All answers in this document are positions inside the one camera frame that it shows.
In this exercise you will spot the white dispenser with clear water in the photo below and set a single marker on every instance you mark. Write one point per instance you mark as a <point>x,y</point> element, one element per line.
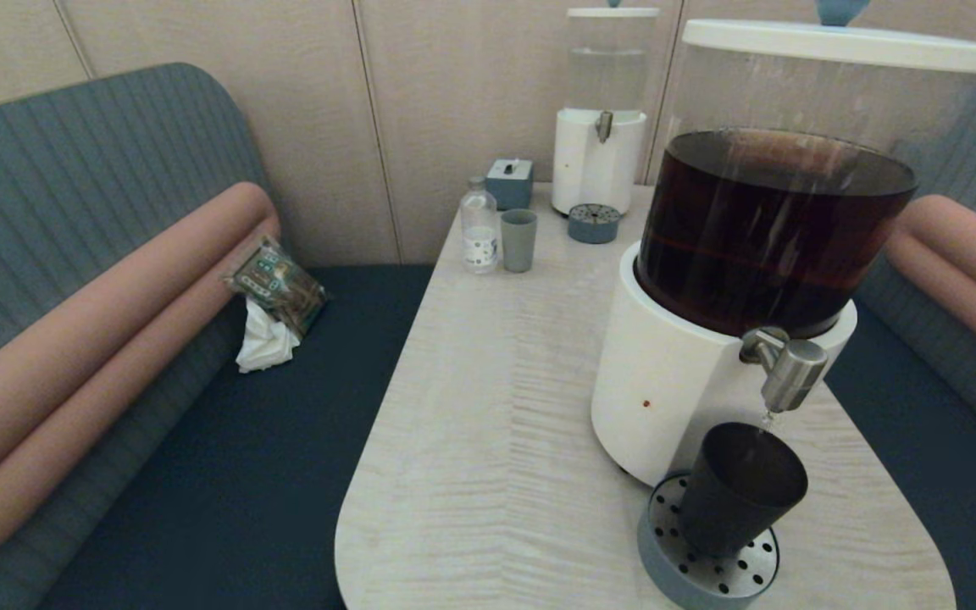
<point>594,165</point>

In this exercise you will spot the teal upholstered bench sofa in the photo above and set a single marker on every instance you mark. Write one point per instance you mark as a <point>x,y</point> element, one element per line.
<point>920,440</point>
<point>73,152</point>

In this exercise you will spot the clear plastic water bottle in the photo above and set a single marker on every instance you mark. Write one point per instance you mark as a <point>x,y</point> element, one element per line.
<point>479,235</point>

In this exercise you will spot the grey-green cup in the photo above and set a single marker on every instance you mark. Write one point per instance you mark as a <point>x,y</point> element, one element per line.
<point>518,243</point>

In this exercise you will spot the black cup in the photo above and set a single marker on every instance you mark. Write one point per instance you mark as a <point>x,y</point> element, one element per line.
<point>734,500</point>

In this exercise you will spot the crumpled white tissue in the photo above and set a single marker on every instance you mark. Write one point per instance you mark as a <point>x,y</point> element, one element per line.
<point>263,345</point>

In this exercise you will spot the white dispenser with dark tea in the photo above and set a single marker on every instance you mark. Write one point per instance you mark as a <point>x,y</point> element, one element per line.
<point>674,398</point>

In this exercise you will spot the metal dispenser tap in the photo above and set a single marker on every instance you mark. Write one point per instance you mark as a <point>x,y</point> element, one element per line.
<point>793,368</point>
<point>603,125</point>

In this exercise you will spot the grey-blue tissue box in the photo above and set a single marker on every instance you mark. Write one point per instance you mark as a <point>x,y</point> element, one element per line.
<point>509,184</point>

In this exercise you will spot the green snack packet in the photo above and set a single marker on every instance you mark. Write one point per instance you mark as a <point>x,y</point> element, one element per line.
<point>276,285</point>

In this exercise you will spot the grey-blue perforated drip tray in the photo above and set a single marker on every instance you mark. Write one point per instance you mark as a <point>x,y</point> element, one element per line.
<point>594,226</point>
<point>708,585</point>

